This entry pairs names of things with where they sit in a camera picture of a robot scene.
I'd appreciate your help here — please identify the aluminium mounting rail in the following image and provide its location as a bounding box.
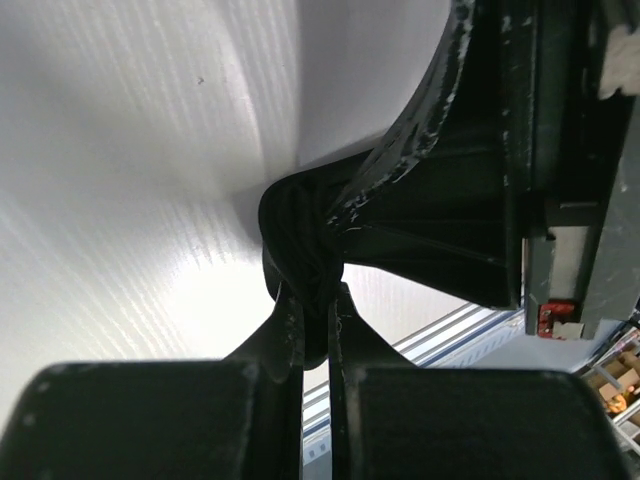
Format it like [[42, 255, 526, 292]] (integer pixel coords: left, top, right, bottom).
[[302, 303, 524, 434]]

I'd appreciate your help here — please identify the black necktie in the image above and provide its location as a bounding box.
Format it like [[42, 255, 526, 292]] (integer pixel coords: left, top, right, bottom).
[[245, 151, 393, 380]]

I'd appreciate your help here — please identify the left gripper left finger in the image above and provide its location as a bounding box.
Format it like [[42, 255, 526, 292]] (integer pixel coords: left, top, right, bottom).
[[1, 287, 304, 479]]

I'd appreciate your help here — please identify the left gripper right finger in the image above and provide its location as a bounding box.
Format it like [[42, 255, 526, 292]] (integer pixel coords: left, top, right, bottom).
[[328, 286, 630, 479]]

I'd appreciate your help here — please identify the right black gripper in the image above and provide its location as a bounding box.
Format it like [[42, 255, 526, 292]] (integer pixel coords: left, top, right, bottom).
[[329, 1, 639, 340]]

